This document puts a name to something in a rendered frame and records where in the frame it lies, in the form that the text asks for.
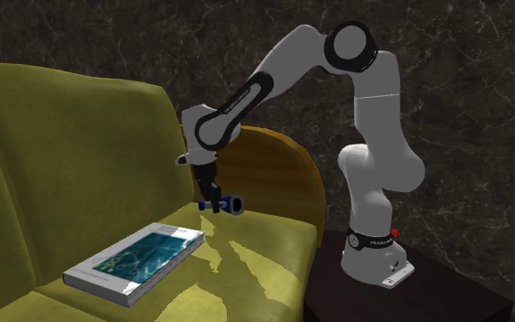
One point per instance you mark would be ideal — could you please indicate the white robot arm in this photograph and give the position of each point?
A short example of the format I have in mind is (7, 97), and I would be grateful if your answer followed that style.
(375, 134)

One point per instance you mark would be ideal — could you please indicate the olive green sofa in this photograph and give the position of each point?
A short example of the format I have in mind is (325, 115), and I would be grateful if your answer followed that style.
(83, 156)

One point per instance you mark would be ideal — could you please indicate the white and teal book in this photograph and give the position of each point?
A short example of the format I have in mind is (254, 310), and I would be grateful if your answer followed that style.
(136, 262)

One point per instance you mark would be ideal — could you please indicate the dark robot stand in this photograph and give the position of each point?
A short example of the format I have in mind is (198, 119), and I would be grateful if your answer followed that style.
(417, 299)

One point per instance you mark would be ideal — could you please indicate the blue and grey flashlight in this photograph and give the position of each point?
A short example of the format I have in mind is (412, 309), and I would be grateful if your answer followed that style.
(232, 204)

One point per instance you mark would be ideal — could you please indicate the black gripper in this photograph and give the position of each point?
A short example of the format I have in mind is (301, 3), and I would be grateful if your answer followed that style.
(204, 175)

